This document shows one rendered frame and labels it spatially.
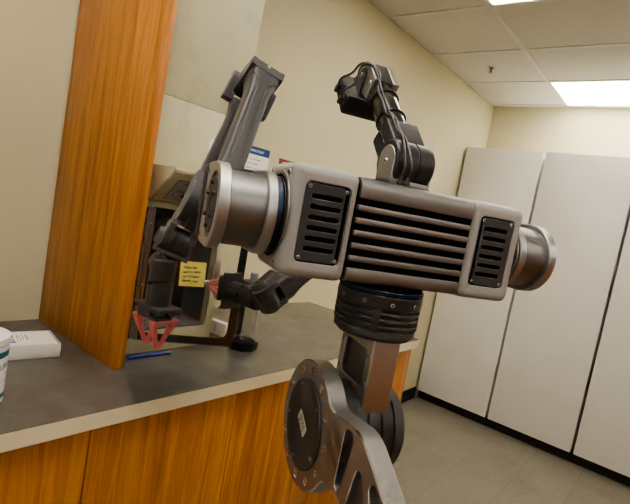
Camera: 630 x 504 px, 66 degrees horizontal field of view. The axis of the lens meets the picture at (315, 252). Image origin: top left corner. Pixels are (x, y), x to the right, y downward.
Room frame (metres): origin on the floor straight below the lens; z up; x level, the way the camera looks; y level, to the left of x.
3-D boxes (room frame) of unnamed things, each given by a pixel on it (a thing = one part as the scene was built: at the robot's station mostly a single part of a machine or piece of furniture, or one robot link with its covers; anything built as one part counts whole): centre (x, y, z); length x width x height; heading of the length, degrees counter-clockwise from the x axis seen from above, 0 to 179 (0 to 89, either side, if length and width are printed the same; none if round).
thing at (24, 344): (1.28, 0.74, 0.96); 0.16 x 0.12 x 0.04; 133
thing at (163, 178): (1.48, 0.36, 1.46); 0.32 x 0.12 x 0.10; 142
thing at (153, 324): (1.08, 0.32, 1.14); 0.07 x 0.07 x 0.09; 52
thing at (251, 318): (1.67, 0.19, 1.06); 0.11 x 0.11 x 0.21
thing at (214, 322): (1.45, 0.35, 1.19); 0.30 x 0.01 x 0.40; 110
